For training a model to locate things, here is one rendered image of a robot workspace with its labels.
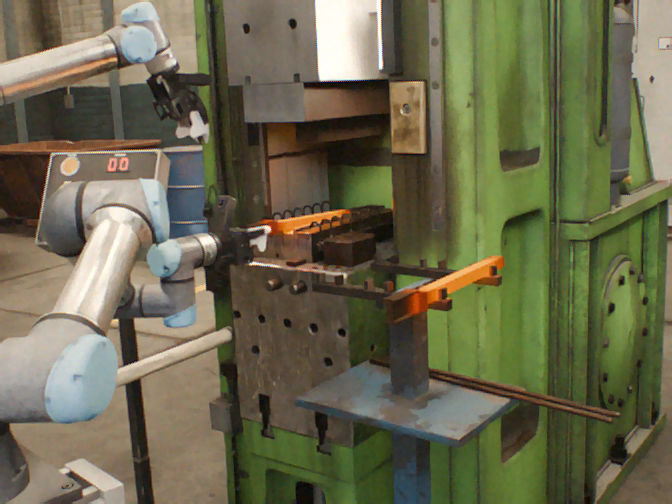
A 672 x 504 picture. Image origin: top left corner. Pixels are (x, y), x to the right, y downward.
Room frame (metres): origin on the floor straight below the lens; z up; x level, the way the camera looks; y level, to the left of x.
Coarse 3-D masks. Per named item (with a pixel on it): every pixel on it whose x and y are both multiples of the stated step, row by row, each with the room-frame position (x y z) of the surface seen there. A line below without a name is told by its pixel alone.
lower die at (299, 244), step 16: (352, 208) 2.33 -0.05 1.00; (384, 208) 2.36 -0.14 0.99; (336, 224) 2.13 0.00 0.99; (352, 224) 2.16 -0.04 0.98; (272, 240) 2.09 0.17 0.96; (288, 240) 2.05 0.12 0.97; (304, 240) 2.02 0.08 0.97; (256, 256) 2.12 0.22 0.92; (272, 256) 2.09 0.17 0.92; (288, 256) 2.06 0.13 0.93; (304, 256) 2.02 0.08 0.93; (320, 256) 2.04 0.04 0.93
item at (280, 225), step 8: (304, 216) 2.13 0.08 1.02; (312, 216) 2.13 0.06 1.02; (320, 216) 2.15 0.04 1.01; (328, 216) 2.18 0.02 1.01; (248, 224) 1.94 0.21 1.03; (256, 224) 1.95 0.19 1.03; (264, 224) 1.97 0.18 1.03; (272, 224) 1.99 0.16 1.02; (280, 224) 2.02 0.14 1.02; (288, 224) 2.04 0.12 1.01; (296, 224) 2.07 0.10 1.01; (304, 224) 2.09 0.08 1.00; (272, 232) 1.99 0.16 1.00
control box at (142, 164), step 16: (64, 160) 2.33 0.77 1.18; (80, 160) 2.32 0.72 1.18; (96, 160) 2.31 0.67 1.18; (128, 160) 2.29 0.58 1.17; (144, 160) 2.28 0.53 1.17; (160, 160) 2.28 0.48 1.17; (48, 176) 2.32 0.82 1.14; (64, 176) 2.31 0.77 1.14; (80, 176) 2.29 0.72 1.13; (96, 176) 2.28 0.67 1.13; (112, 176) 2.27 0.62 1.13; (128, 176) 2.26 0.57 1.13; (144, 176) 2.25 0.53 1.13; (160, 176) 2.27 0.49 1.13; (48, 192) 2.29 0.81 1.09
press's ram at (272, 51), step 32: (224, 0) 2.15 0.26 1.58; (256, 0) 2.09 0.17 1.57; (288, 0) 2.03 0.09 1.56; (320, 0) 2.00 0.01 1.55; (352, 0) 2.10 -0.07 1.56; (256, 32) 2.09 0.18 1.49; (288, 32) 2.03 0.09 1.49; (320, 32) 1.99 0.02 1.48; (352, 32) 2.10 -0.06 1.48; (256, 64) 2.10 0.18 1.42; (288, 64) 2.04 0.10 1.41; (320, 64) 1.99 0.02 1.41; (352, 64) 2.09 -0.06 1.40
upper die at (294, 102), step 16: (352, 80) 2.18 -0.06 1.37; (368, 80) 2.24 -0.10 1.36; (384, 80) 2.30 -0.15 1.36; (256, 96) 2.10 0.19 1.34; (272, 96) 2.07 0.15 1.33; (288, 96) 2.04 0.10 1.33; (304, 96) 2.01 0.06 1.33; (320, 96) 2.06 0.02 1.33; (336, 96) 2.12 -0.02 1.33; (352, 96) 2.18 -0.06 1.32; (368, 96) 2.24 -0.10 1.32; (384, 96) 2.30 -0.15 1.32; (256, 112) 2.10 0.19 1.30; (272, 112) 2.07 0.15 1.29; (288, 112) 2.04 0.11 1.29; (304, 112) 2.01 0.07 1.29; (320, 112) 2.06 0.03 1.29; (336, 112) 2.12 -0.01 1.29; (352, 112) 2.17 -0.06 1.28; (368, 112) 2.24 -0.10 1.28; (384, 112) 2.30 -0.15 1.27
